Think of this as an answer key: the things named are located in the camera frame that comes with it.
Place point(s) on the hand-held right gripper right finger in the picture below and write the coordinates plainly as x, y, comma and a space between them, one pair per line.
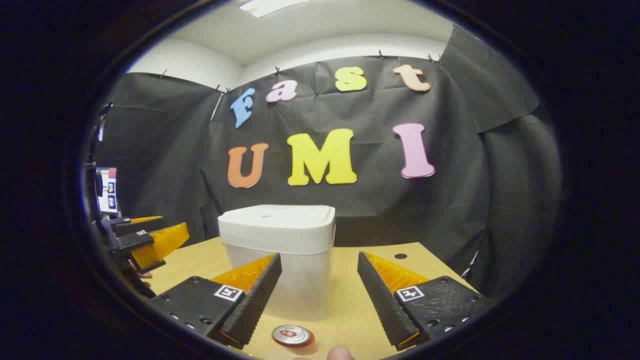
382, 305

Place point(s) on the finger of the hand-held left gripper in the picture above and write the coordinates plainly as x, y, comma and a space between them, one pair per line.
160, 245
140, 226

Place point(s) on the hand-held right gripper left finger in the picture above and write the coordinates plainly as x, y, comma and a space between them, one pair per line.
252, 300

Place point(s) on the red pop can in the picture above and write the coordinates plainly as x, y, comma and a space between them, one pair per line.
292, 335

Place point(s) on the white desktop garbage bin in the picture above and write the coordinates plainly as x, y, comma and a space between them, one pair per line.
280, 235

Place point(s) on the wooden desktop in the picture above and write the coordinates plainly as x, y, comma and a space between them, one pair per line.
345, 300

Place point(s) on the computer monitor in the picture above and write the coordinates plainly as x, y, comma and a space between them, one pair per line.
107, 192

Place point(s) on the thin white rod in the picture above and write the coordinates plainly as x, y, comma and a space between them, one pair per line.
217, 106

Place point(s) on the ceiling light panel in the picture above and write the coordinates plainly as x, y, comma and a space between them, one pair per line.
272, 6

